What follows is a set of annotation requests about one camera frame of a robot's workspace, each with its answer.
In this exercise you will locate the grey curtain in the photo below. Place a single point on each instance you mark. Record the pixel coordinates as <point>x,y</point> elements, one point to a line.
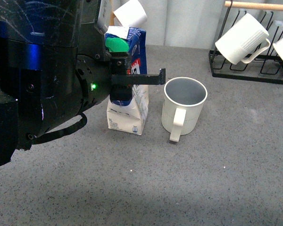
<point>183,23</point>

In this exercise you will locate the white mug on tree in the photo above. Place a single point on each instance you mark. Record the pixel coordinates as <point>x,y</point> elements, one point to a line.
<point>131,14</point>

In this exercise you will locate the black wire mug rack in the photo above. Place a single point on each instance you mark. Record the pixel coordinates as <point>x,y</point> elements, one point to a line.
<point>268,66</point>

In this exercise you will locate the blue white milk carton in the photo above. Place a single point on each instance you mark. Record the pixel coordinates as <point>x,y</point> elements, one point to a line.
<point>129,116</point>

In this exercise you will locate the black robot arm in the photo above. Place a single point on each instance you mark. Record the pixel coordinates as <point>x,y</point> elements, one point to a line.
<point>54,66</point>

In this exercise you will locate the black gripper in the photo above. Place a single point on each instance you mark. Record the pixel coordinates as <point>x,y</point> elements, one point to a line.
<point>99,79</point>

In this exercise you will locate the white ribbed mug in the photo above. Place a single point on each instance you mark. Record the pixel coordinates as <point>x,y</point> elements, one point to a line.
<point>183,101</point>

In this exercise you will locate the wooden mug tree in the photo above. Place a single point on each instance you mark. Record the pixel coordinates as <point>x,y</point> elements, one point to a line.
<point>112,15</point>

